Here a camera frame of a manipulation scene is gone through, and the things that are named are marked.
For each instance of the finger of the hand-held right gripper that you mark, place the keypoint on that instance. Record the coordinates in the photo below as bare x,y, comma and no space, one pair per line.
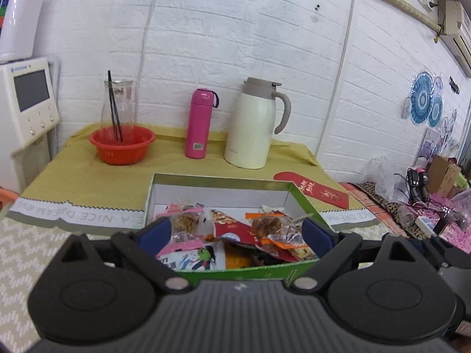
432,252

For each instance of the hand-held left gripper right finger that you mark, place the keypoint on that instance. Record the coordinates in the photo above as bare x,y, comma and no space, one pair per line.
318,237

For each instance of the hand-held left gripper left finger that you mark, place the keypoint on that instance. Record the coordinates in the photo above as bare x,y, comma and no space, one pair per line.
156,233

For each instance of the pink-edged clear snack packet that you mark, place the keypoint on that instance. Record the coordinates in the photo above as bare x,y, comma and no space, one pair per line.
184,224

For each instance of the white cartoon print snack packet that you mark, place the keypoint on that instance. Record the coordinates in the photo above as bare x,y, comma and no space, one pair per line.
191,261

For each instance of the clear bread packet orange label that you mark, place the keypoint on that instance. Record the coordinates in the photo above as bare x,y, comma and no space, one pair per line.
272,228

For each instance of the green cardboard box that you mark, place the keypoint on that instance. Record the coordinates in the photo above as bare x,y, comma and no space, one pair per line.
220,195

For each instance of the red mixed nuts packet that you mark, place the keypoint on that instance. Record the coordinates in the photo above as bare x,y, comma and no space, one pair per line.
235,230

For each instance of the red-brown snack packet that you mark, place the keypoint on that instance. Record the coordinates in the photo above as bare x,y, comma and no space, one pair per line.
239,259

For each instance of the white power strip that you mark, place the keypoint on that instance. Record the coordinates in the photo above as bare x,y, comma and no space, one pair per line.
426,223

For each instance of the pile of pink items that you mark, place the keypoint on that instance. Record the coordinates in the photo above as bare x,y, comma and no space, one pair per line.
452,228

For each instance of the red envelope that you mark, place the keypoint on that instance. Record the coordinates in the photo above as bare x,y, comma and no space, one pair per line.
320,191

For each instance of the plaid blanket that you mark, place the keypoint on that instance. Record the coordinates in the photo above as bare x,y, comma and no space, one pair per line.
371,213

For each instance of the leopard print cloth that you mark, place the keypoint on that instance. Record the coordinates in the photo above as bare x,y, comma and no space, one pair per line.
371,189

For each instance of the brown cardboard box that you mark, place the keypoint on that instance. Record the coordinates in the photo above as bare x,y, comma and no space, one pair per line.
443,176

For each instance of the yellow-green tablecloth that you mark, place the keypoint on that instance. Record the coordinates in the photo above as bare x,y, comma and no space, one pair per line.
92,184

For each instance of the clear plastic bag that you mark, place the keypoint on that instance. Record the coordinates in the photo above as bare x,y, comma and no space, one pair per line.
381,176

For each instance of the red plastic basket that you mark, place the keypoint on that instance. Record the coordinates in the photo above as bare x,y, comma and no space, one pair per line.
121,152

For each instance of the pink thermos bottle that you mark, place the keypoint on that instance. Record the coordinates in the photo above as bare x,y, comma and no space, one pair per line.
198,125

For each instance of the black straw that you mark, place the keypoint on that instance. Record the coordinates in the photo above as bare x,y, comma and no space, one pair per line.
117,121

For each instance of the white thermal jug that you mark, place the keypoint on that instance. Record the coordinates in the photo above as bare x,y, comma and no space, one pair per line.
250,132

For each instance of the clear glass carafe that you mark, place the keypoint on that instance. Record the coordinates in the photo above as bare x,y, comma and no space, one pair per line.
127,110

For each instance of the black chopsticks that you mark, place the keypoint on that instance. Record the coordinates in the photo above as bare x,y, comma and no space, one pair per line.
112,106

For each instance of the orange plastic stool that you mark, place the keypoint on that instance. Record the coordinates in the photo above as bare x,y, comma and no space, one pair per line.
6,198

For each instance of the white water dispenser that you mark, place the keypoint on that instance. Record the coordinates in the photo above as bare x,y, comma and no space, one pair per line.
31,92

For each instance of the white air conditioner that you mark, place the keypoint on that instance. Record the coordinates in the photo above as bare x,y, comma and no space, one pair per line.
461,44

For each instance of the white water purifier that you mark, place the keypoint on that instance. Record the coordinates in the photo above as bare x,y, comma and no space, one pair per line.
22,14

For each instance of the purple wall pictures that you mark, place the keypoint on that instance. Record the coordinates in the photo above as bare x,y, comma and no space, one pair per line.
438,136

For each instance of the medium blue round wall decor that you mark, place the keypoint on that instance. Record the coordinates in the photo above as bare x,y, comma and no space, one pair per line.
436,112

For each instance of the large blue round wall decor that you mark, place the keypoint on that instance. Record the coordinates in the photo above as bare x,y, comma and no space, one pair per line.
422,97

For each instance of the small pale round wall decor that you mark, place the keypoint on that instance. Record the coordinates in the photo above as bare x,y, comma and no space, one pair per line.
438,84

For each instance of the black wall sign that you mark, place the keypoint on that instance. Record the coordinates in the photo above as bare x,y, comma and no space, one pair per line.
454,85

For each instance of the white wall socket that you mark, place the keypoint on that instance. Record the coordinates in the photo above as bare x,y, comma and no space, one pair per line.
433,2

